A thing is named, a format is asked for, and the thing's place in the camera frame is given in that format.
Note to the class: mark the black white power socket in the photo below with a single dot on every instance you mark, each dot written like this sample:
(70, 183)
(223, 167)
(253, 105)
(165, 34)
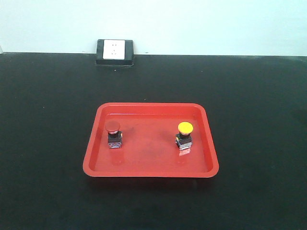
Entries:
(114, 52)

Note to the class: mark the yellow mushroom push button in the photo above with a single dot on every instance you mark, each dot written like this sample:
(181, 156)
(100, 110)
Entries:
(183, 138)

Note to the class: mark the red mushroom push button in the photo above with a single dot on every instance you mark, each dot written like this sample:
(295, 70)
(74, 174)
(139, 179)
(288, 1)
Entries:
(114, 134)

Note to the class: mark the red plastic tray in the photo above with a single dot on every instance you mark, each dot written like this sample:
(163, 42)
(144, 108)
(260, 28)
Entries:
(148, 142)

